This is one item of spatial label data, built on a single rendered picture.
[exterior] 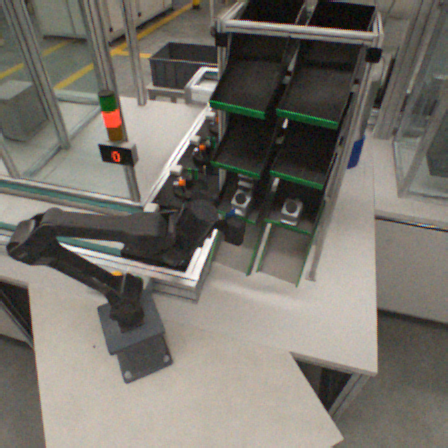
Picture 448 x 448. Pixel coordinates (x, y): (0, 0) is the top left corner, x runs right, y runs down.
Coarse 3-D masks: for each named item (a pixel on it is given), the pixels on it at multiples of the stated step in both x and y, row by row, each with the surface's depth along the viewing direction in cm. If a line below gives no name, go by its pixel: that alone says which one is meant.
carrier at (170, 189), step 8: (176, 168) 150; (176, 176) 149; (184, 176) 149; (192, 176) 146; (200, 176) 149; (208, 176) 149; (216, 176) 149; (168, 184) 145; (176, 184) 140; (192, 184) 140; (200, 184) 142; (208, 184) 145; (216, 184) 145; (160, 192) 142; (168, 192) 142; (176, 192) 139; (216, 192) 142; (152, 200) 138; (160, 200) 138; (168, 200) 138
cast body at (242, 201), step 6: (240, 192) 95; (246, 192) 95; (252, 192) 100; (234, 198) 95; (240, 198) 94; (246, 198) 94; (252, 198) 96; (234, 204) 95; (240, 204) 94; (246, 204) 94; (252, 204) 98; (240, 210) 97; (246, 210) 95; (240, 216) 97; (246, 216) 97
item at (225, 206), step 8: (280, 136) 104; (280, 144) 106; (272, 152) 105; (272, 160) 104; (232, 176) 105; (264, 176) 103; (224, 184) 102; (232, 184) 104; (256, 184) 102; (264, 184) 102; (272, 184) 101; (224, 192) 103; (232, 192) 103; (256, 192) 101; (264, 192) 101; (224, 200) 102; (256, 200) 101; (264, 200) 98; (216, 208) 102; (224, 208) 101; (256, 208) 100; (248, 216) 99; (256, 216) 97
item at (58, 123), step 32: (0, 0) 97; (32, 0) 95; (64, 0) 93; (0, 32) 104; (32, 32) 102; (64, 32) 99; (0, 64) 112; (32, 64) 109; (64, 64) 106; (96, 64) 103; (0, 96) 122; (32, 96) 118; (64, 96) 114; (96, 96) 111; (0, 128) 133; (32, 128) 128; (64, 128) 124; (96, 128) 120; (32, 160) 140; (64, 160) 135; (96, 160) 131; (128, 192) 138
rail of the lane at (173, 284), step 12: (0, 240) 125; (0, 252) 132; (84, 252) 121; (96, 252) 121; (108, 264) 117; (120, 264) 118; (132, 264) 117; (144, 264) 117; (156, 264) 116; (156, 276) 114; (168, 276) 114; (180, 276) 114; (192, 276) 114; (156, 288) 118; (168, 288) 116; (180, 288) 114; (192, 288) 112; (180, 300) 119; (192, 300) 117
